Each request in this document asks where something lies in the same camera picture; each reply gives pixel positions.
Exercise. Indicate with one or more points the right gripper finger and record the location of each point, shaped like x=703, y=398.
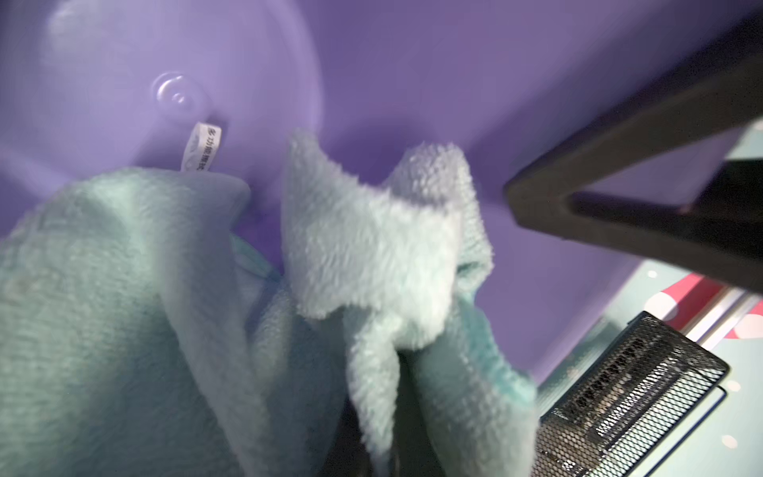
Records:
x=643, y=178

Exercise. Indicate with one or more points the light green cloth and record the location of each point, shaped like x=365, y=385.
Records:
x=141, y=337

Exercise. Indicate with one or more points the purple bucket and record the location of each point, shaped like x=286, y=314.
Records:
x=89, y=87

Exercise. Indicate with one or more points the black wire mesh basket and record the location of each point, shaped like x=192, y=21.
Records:
x=649, y=380

